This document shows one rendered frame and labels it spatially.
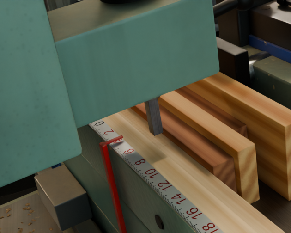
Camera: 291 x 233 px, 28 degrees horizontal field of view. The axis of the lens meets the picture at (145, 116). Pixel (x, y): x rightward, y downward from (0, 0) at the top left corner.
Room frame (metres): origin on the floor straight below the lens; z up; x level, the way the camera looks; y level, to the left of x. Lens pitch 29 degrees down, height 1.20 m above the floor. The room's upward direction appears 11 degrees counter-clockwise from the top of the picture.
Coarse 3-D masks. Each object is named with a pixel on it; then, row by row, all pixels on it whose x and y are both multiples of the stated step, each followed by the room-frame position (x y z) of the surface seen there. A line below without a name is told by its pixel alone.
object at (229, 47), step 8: (224, 40) 0.49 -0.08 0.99; (224, 48) 0.48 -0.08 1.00; (232, 48) 0.47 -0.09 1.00; (240, 48) 0.47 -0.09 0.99; (224, 56) 0.47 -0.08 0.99; (232, 56) 0.46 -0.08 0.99; (240, 56) 0.46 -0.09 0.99; (248, 56) 0.46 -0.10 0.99; (256, 56) 0.52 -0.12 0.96; (264, 56) 0.52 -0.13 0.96; (224, 64) 0.47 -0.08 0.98; (232, 64) 0.46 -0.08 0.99; (240, 64) 0.46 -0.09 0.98; (248, 64) 0.46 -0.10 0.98; (224, 72) 0.47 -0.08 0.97; (232, 72) 0.46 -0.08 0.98; (240, 72) 0.46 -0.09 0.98; (248, 72) 0.46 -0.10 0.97; (240, 80) 0.46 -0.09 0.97; (248, 80) 0.46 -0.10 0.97
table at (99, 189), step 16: (80, 160) 0.51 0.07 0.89; (80, 176) 0.52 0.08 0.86; (96, 176) 0.47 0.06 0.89; (96, 192) 0.48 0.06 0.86; (272, 192) 0.38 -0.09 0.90; (112, 208) 0.44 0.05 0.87; (128, 208) 0.40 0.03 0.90; (256, 208) 0.37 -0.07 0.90; (272, 208) 0.36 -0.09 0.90; (288, 208) 0.36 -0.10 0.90; (128, 224) 0.41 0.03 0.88; (288, 224) 0.34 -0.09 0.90
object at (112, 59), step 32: (96, 0) 0.44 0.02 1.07; (160, 0) 0.41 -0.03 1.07; (192, 0) 0.41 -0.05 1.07; (64, 32) 0.38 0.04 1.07; (96, 32) 0.38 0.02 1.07; (128, 32) 0.39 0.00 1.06; (160, 32) 0.40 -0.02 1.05; (192, 32) 0.41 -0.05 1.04; (64, 64) 0.37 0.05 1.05; (96, 64) 0.38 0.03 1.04; (128, 64) 0.39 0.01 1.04; (160, 64) 0.40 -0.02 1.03; (192, 64) 0.41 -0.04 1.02; (96, 96) 0.38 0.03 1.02; (128, 96) 0.38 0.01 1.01
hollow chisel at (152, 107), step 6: (144, 102) 0.43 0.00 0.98; (150, 102) 0.42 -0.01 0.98; (156, 102) 0.43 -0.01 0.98; (150, 108) 0.42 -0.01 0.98; (156, 108) 0.43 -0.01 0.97; (150, 114) 0.42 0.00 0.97; (156, 114) 0.43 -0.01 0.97; (150, 120) 0.43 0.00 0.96; (156, 120) 0.43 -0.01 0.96; (150, 126) 0.43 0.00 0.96; (156, 126) 0.43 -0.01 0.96; (162, 126) 0.43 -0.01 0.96; (150, 132) 0.43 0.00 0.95; (156, 132) 0.42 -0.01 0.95; (162, 132) 0.43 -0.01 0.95
